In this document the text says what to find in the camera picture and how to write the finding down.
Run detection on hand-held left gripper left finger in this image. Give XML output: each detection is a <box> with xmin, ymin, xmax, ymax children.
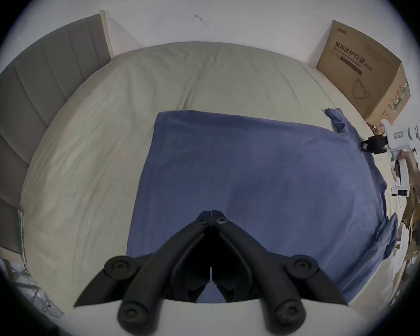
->
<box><xmin>73</xmin><ymin>210</ymin><xmax>211</xmax><ymax>332</ymax></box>

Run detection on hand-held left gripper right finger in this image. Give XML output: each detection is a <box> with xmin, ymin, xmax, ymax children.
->
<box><xmin>211</xmin><ymin>210</ymin><xmax>349</xmax><ymax>331</ymax></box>

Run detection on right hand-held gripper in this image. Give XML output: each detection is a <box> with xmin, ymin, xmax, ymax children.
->
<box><xmin>360</xmin><ymin>119</ymin><xmax>418</xmax><ymax>197</ymax></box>

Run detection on dark blue shirt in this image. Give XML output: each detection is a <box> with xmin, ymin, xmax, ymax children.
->
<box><xmin>127</xmin><ymin>107</ymin><xmax>398</xmax><ymax>304</ymax></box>

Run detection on person's right hand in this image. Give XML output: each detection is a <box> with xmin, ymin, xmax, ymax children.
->
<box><xmin>392</xmin><ymin>151</ymin><xmax>415</xmax><ymax>179</ymax></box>

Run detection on brown cardboard carton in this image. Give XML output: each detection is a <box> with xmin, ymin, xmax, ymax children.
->
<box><xmin>316</xmin><ymin>20</ymin><xmax>411</xmax><ymax>126</ymax></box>

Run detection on bed with beige sheet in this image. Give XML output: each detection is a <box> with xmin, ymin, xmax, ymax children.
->
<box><xmin>20</xmin><ymin>42</ymin><xmax>403</xmax><ymax>319</ymax></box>

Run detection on grey padded headboard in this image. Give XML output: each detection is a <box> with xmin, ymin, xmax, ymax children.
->
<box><xmin>0</xmin><ymin>13</ymin><xmax>112</xmax><ymax>255</ymax></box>

